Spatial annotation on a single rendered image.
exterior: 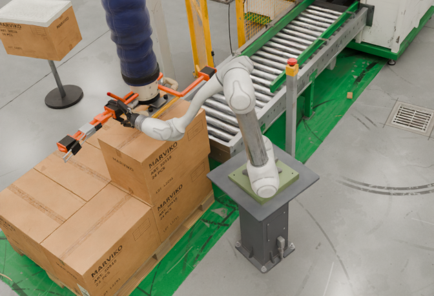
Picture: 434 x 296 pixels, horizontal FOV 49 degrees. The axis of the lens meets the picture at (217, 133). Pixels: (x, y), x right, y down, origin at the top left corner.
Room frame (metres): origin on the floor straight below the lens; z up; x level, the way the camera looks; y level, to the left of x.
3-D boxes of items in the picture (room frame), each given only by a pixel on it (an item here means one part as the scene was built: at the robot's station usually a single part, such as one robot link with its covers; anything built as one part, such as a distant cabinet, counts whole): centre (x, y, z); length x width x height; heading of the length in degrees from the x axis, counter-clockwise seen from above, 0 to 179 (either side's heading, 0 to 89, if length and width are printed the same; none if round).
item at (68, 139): (1.96, 0.81, 1.23); 0.08 x 0.07 x 0.05; 139
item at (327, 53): (3.35, -0.84, 0.50); 2.31 x 0.05 x 0.19; 139
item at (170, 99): (2.34, 0.34, 1.13); 0.34 x 0.10 x 0.05; 139
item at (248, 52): (4.01, -0.62, 0.60); 1.60 x 0.10 x 0.09; 139
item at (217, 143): (2.68, 0.18, 0.58); 0.70 x 0.03 x 0.06; 49
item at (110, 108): (2.22, 0.57, 1.23); 0.10 x 0.08 x 0.06; 49
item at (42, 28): (4.14, 1.55, 0.82); 0.60 x 0.40 x 0.40; 66
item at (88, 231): (2.37, 0.85, 0.34); 1.20 x 1.00 x 0.40; 139
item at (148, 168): (2.40, 0.41, 0.74); 0.60 x 0.40 x 0.40; 137
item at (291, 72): (2.79, -0.58, 0.50); 0.07 x 0.07 x 1.00; 49
